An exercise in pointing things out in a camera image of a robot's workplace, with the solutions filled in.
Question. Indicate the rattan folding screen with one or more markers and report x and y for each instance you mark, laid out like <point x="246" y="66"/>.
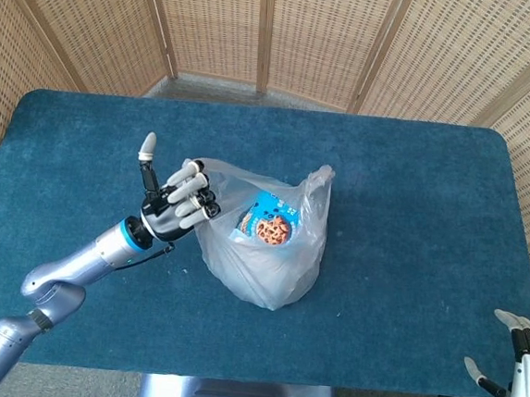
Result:
<point x="216" y="17"/>

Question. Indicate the blue carpet table cloth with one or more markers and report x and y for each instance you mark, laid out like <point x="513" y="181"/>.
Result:
<point x="112" y="138"/>

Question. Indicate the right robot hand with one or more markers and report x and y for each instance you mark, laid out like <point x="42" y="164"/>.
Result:
<point x="529" y="384"/>

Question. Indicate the clear plastic shopping bag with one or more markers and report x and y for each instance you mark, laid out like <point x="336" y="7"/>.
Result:
<point x="263" y="268"/>

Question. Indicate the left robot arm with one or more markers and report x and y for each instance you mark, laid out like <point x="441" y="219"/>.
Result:
<point x="83" y="261"/>

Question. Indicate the blue cookie box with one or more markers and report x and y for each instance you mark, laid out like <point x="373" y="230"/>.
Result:
<point x="269" y="227"/>

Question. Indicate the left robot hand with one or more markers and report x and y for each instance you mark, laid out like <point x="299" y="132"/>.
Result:
<point x="170" y="223"/>

